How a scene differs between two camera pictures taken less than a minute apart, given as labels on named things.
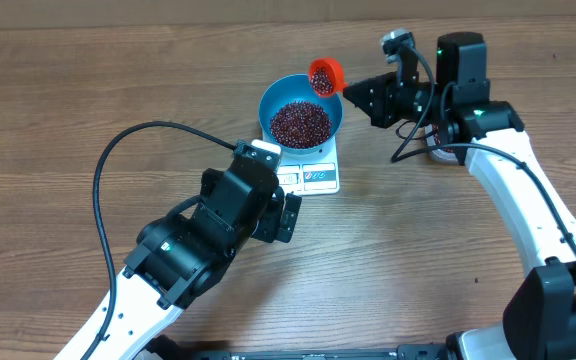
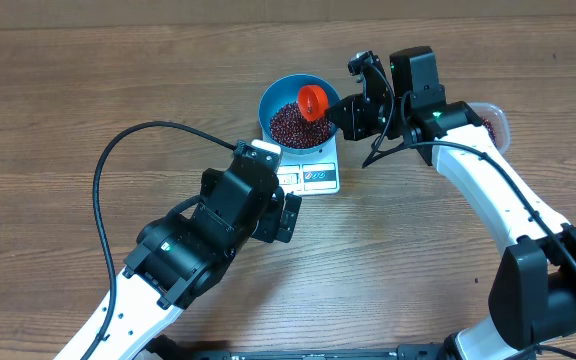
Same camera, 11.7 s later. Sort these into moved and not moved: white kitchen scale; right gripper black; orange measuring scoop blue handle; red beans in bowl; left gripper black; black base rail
Moved: right gripper black; orange measuring scoop blue handle
Not moved: left gripper black; white kitchen scale; red beans in bowl; black base rail
